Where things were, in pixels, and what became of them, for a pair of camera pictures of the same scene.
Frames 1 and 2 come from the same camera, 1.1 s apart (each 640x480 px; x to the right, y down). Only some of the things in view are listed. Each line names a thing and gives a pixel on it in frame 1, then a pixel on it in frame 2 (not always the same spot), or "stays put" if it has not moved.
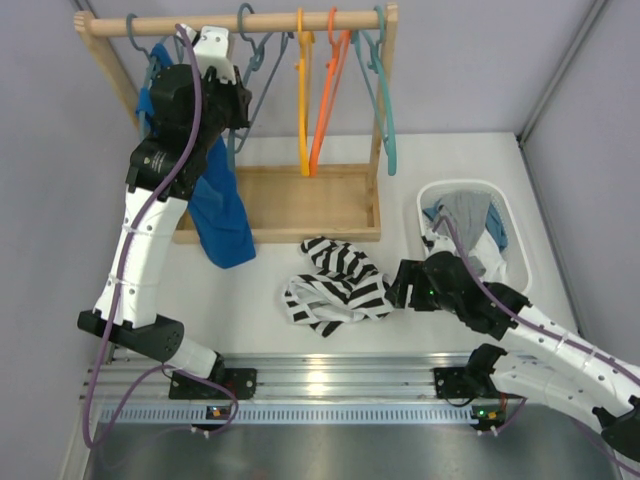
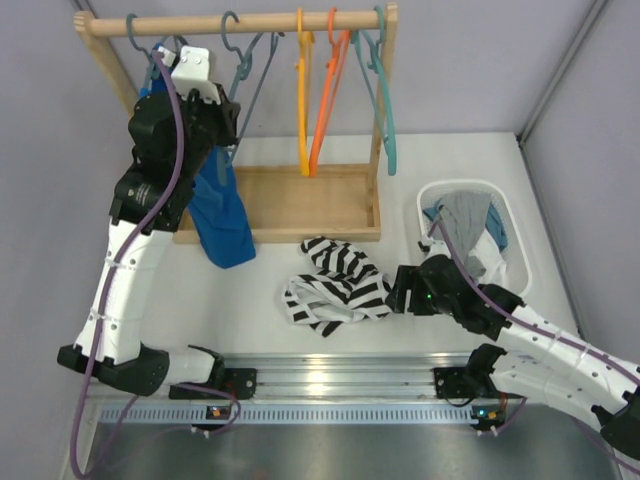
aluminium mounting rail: (388, 376) stays put
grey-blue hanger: (257, 61) -> (243, 71)
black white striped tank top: (348, 289) stays put
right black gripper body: (425, 297) stays put
